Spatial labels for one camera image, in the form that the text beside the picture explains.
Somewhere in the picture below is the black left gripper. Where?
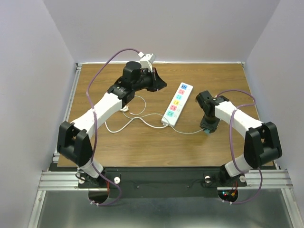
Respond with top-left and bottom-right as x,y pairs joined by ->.
133,67 -> 167,93

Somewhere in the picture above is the white power strip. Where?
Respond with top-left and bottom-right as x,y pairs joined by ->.
161,83 -> 193,127

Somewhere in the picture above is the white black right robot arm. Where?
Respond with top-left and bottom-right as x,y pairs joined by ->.
195,91 -> 282,185

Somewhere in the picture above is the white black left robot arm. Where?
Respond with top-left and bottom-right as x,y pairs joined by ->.
57,61 -> 167,187

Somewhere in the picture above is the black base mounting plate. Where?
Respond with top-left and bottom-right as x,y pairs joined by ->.
76,166 -> 247,199

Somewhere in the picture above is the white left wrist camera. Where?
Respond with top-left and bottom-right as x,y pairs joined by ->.
138,52 -> 156,72

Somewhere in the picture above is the thin pale green cable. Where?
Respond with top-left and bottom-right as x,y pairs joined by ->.
124,94 -> 206,135

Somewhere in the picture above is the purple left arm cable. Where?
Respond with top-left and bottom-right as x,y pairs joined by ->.
85,48 -> 144,207

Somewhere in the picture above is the aluminium frame rail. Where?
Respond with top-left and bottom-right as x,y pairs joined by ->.
29,63 -> 299,228

